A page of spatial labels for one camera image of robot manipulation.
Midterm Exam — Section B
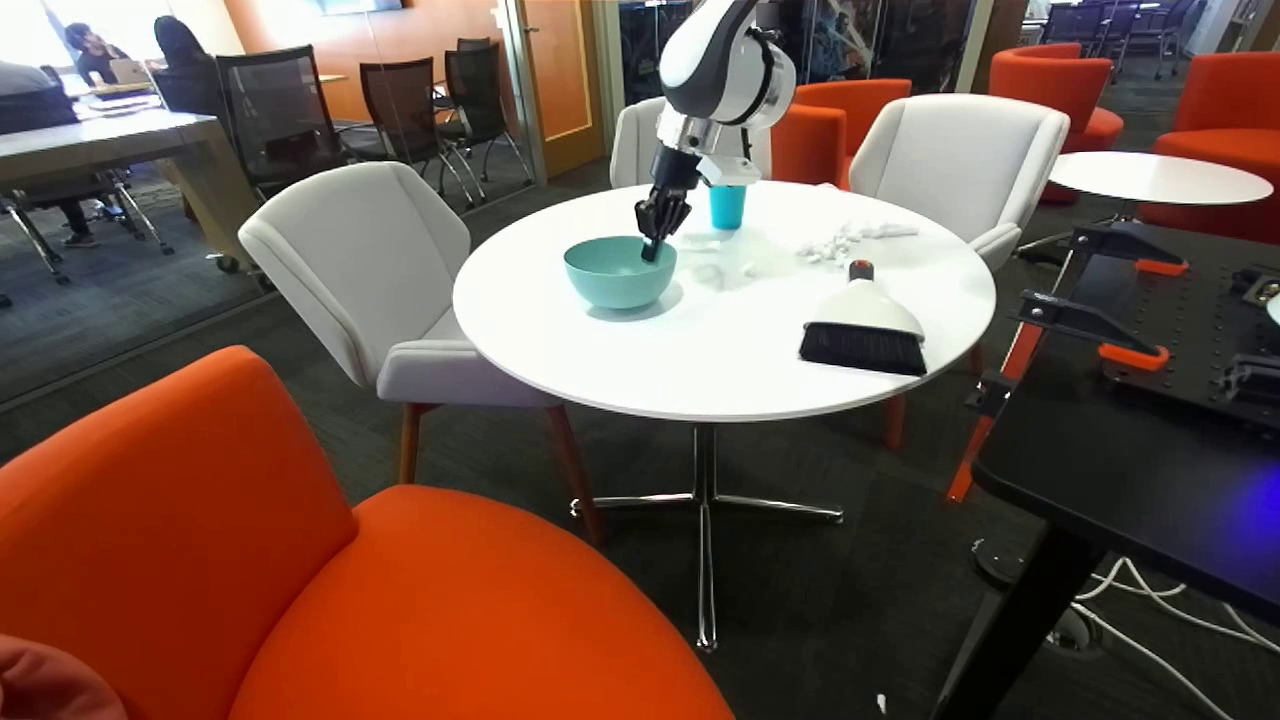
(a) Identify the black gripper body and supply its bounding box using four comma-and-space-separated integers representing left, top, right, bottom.
635, 143, 704, 215

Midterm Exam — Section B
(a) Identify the teal bowl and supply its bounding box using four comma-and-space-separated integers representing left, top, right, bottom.
562, 233, 679, 320

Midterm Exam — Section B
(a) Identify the small white black hand broom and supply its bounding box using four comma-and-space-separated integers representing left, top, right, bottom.
797, 257, 933, 379

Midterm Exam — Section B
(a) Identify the grey upholstered chair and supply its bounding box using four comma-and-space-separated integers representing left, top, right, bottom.
850, 87, 1075, 457
236, 155, 609, 542
609, 93, 674, 190

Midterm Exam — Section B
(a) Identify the blue plastic cup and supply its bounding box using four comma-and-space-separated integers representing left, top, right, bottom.
704, 178, 754, 236

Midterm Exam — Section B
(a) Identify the wooden door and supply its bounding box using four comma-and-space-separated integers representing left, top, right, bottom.
520, 0, 600, 143

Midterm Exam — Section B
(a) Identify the orange lounge chair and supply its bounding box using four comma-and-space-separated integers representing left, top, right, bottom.
769, 75, 922, 188
1150, 46, 1280, 246
989, 39, 1132, 155

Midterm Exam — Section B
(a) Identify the black mesh office chair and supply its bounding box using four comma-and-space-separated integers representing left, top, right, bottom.
212, 44, 349, 202

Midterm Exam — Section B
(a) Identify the black orange bar clamp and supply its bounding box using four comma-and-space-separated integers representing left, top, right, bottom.
944, 287, 1178, 507
1058, 219, 1195, 282

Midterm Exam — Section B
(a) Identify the small round white table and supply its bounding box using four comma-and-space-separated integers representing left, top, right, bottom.
1048, 148, 1280, 212

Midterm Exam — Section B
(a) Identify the orange armchair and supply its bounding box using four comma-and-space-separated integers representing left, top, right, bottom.
0, 340, 735, 720

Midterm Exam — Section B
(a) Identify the black work table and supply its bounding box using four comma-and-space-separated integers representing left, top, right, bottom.
933, 215, 1280, 720

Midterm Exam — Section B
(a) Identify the rectangular wooden table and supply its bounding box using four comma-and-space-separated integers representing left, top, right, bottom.
0, 104, 265, 274

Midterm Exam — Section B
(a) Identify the seated person black hair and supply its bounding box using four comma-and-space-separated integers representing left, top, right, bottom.
57, 16, 154, 97

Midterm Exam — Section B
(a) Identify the white floor cable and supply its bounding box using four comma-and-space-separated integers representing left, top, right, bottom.
1072, 552, 1280, 660
1102, 604, 1236, 689

